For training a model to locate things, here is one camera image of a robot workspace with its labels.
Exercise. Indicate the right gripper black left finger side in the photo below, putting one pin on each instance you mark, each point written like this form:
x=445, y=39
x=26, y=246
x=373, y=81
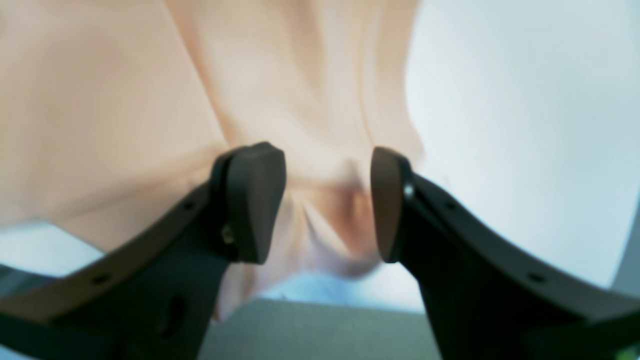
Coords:
x=153, y=298

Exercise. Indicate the right gripper black right finger side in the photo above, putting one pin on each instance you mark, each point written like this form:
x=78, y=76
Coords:
x=485, y=298

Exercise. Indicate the peach pink T-shirt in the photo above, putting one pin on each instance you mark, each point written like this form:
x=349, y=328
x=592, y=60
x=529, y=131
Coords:
x=113, y=110

